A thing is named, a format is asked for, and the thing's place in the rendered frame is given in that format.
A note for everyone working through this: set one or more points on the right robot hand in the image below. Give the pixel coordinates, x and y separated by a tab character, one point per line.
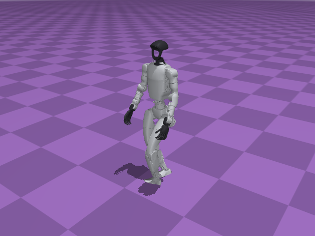
128	115

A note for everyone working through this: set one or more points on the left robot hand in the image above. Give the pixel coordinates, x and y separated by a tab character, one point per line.
163	130

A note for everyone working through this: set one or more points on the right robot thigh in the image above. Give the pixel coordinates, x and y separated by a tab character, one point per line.
148	125

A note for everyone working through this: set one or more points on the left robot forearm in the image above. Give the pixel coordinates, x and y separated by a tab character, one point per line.
171	108

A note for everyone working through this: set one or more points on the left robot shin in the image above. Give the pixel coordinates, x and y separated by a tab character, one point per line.
153	163

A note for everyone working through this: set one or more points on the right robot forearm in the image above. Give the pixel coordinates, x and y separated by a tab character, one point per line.
137	99

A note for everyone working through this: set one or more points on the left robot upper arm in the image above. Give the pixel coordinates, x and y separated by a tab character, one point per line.
172	75

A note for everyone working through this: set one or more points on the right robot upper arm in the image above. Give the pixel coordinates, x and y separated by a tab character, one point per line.
143	85

